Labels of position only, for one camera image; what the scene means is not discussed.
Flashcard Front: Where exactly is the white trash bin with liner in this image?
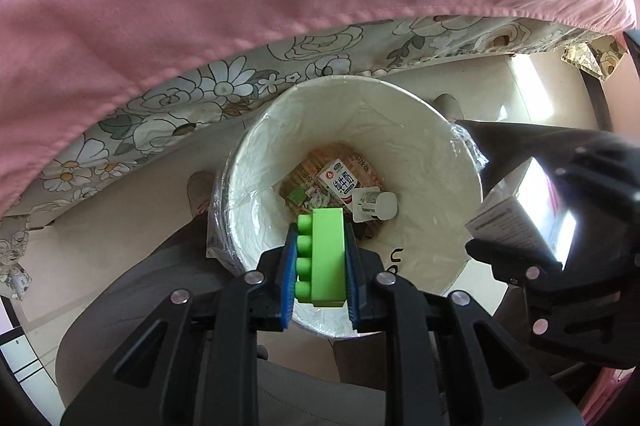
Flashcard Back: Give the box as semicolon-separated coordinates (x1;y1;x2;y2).
205;76;490;339

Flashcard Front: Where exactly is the person's right shoe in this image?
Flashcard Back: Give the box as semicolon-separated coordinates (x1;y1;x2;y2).
434;94;464;123

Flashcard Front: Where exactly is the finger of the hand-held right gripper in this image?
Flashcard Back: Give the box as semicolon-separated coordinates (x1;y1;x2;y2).
465;238;626;359
565;133;640;239

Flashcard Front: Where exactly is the small white bottle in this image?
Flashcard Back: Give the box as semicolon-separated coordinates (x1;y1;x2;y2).
352;187;399;223

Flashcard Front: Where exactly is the white milk carton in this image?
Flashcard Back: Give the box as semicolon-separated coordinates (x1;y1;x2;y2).
316;158;361;207

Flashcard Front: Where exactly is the pink object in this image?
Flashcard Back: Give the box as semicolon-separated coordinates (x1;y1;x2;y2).
582;366;633;425

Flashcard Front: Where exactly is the person's right leg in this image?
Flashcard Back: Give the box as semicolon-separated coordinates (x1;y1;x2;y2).
330;121;623;387

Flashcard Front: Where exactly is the white and silver carton box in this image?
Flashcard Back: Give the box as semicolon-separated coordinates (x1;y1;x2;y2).
465;156;582;269

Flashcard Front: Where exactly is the crumpled white paper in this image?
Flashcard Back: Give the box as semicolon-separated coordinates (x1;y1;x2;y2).
305;187;332;209

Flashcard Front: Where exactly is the white cabinet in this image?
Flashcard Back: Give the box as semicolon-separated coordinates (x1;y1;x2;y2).
0;296;57;399

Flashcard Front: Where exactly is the floral bed sheet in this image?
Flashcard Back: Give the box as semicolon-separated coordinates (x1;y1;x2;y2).
0;13;629;301

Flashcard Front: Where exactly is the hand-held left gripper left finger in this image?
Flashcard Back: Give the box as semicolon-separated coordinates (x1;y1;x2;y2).
60;226;301;426

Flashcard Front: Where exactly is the person's left shoe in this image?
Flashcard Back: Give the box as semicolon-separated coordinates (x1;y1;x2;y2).
186;172;217;219

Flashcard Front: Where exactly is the person's shoe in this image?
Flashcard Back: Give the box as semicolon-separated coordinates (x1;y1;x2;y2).
434;94;464;123
186;172;217;219

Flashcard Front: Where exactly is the printed brown paper bag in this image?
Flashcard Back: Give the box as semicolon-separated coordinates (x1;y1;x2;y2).
280;145;384;237

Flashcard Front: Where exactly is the green building block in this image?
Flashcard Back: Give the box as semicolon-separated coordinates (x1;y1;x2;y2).
294;207;349;308

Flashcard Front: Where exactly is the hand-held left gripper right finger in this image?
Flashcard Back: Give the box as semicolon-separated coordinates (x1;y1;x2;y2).
344;226;583;426

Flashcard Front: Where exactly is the dark wooden post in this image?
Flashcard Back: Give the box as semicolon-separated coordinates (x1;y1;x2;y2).
581;70;614;135

